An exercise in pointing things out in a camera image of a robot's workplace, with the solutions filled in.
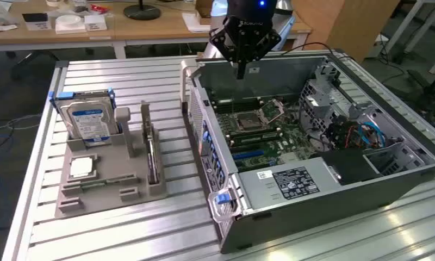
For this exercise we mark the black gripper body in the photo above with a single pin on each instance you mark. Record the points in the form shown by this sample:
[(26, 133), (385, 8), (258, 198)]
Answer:
[(249, 19)]

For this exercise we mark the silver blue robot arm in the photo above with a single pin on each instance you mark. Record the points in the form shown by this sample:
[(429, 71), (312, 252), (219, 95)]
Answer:
[(213, 51)]

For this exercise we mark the white paper stack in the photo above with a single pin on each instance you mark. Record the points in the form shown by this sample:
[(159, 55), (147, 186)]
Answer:
[(195, 23)]

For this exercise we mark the wooden desk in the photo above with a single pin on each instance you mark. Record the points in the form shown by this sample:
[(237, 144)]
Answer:
[(149, 30)]

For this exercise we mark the wooden cabinet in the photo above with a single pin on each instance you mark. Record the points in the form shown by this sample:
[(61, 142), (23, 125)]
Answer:
[(348, 27)]

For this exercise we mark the black lamp base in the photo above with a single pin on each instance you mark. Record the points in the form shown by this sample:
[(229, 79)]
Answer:
[(142, 12)]

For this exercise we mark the metal socket cover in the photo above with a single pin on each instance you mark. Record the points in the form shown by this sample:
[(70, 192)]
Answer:
[(274, 110)]

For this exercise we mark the perforated metal drive cage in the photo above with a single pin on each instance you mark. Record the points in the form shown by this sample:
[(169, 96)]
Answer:
[(320, 106)]

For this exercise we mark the CPU socket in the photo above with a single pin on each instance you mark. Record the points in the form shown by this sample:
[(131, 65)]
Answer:
[(249, 121)]

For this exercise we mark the plain white box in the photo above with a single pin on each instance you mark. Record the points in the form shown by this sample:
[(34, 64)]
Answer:
[(95, 24)]

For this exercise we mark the red packet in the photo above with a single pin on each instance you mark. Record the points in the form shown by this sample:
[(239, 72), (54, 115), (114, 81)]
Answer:
[(99, 8)]

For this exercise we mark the green motherboard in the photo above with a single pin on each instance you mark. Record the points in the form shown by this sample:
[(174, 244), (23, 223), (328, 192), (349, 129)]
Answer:
[(294, 141)]

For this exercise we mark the white box with tape roll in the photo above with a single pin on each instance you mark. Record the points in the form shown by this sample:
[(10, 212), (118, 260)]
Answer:
[(71, 25)]

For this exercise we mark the blue expansion slot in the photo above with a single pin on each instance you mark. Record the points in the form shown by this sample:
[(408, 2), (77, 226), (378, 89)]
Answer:
[(251, 155)]

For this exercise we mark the hard disk in blue carrier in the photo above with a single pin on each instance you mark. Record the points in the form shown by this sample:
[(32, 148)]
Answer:
[(87, 122)]

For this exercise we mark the white box with black top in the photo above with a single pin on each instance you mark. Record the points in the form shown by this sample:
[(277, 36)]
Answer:
[(36, 21)]

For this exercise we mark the grey power supply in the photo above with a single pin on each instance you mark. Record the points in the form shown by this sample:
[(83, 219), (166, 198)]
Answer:
[(261, 193)]

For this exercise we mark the grey parts rack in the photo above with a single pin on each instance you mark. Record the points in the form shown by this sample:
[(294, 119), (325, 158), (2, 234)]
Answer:
[(119, 174)]

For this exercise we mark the silver disk bay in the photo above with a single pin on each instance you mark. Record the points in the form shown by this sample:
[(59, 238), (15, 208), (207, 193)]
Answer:
[(402, 157)]

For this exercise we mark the blue case latch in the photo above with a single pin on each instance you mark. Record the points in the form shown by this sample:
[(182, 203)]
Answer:
[(222, 198)]

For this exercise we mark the white paper label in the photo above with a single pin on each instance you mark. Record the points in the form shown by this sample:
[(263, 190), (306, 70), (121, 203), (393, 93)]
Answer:
[(3, 27)]

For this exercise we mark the silver CPU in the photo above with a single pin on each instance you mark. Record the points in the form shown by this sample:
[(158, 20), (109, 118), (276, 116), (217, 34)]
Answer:
[(82, 167)]

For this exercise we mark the green RAM stick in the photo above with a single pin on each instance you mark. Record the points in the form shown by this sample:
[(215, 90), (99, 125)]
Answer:
[(94, 183)]

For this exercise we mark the dark grey PC case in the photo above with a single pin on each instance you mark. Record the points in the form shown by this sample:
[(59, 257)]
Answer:
[(330, 212)]

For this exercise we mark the grey card retention bracket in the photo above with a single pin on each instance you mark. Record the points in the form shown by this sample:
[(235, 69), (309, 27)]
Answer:
[(185, 81)]

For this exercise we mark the white table frame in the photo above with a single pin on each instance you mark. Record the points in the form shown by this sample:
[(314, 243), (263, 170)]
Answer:
[(417, 27)]

